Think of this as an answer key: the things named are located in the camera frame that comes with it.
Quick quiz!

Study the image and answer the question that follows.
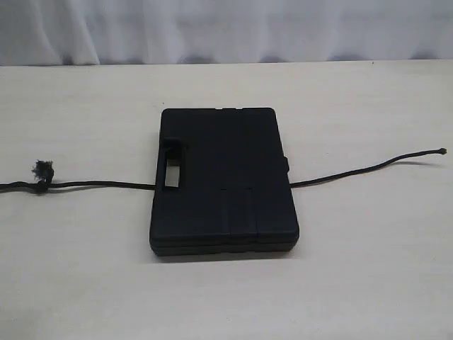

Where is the black plastic carry case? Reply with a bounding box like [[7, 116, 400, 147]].
[[149, 108, 299, 256]]

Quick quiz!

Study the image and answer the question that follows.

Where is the black cord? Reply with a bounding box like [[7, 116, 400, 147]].
[[0, 147, 447, 195]]

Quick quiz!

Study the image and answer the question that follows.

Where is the white backdrop curtain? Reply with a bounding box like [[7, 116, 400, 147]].
[[1, 1, 452, 66]]

